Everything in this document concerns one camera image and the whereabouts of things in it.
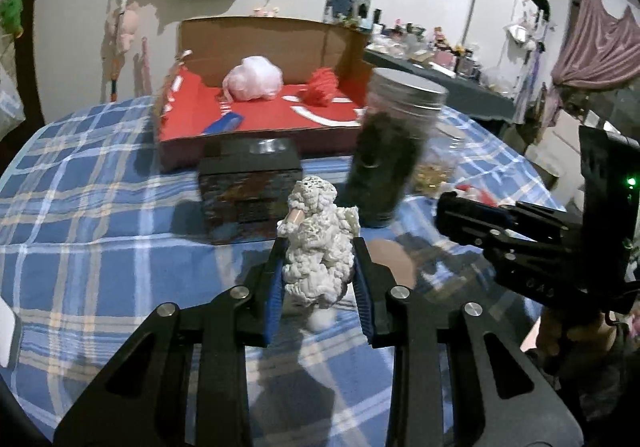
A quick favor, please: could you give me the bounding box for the person's right forearm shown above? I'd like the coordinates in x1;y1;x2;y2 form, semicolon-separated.
520;342;640;447

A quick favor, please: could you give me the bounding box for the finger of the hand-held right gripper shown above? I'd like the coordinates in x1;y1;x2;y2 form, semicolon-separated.
480;201;583;235
435;191;581;273

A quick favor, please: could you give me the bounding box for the person's right hand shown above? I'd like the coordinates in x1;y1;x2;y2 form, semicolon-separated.
535;309;621;363

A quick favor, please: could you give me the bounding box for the blue fabric pouch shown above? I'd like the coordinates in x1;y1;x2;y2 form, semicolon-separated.
201;112;245;135

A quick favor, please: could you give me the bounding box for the cream crochet scrunchie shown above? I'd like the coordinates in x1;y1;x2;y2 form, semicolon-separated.
276;174;361;305

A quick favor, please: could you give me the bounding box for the white fabric decoration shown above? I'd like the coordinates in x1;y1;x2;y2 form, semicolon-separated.
505;22;538;52

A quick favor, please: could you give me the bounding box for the white refrigerator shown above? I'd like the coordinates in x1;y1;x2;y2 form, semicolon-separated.
462;0;546;128

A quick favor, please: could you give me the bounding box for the dark jar with metal lid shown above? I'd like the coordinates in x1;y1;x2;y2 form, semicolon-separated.
345;68;449;229

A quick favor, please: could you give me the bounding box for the pink curtain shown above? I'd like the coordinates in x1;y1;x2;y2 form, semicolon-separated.
550;0;640;92

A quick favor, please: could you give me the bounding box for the mop stick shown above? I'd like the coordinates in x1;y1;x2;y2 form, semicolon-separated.
107;0;132;104

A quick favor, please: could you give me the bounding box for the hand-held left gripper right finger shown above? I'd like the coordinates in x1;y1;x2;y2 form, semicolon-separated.
350;237;586;447

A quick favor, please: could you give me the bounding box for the dark decorated box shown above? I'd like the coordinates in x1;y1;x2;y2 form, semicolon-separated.
198;138;304;245

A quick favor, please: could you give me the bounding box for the pink hanging plush toy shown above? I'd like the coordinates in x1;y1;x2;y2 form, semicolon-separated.
112;7;140;52

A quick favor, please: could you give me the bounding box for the cardboard box red inside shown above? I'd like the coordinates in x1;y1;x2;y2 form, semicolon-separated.
154;16;381;172

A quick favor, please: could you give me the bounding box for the green plush toy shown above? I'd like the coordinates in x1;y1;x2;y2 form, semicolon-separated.
0;0;25;38

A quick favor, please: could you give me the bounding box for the small clear glass jar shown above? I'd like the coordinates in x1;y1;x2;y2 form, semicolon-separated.
412;124;468;198

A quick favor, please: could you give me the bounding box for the red knitted scrunchie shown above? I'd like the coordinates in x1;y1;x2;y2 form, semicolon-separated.
298;67;343;106

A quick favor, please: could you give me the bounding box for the white mesh bath pouf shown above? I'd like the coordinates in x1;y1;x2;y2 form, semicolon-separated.
221;56;283;102

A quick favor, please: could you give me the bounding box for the blue plaid blanket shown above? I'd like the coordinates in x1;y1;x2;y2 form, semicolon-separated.
0;94;566;447

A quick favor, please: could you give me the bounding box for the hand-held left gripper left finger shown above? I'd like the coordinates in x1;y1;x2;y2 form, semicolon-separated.
52;237;291;447

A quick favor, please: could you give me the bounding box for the clear plastic bag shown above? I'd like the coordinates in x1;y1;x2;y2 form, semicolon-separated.
0;77;27;140

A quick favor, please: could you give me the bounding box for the white flat object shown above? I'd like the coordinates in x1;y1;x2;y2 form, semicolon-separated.
0;299;23;369

